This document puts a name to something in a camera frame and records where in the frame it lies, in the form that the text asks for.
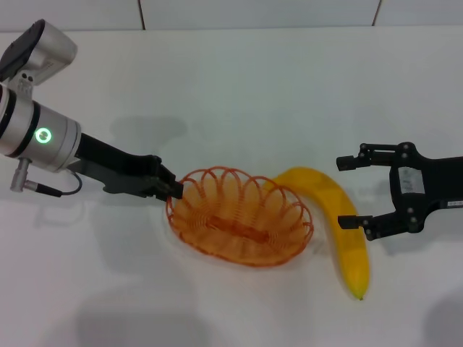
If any orange plastic wire basket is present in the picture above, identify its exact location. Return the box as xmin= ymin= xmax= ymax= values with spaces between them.
xmin=165 ymin=166 xmax=314 ymax=268

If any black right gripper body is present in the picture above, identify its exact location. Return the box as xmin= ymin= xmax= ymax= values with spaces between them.
xmin=388 ymin=141 xmax=463 ymax=236

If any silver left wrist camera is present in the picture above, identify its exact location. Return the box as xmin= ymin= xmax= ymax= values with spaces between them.
xmin=0 ymin=20 xmax=79 ymax=87

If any silver plug with black cable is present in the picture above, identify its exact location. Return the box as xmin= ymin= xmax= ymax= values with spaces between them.
xmin=9 ymin=158 xmax=83 ymax=198

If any yellow banana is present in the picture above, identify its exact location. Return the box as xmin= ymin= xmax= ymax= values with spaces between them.
xmin=263 ymin=166 xmax=370 ymax=301

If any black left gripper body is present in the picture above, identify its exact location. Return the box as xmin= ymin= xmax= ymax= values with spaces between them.
xmin=68 ymin=132 xmax=164 ymax=198

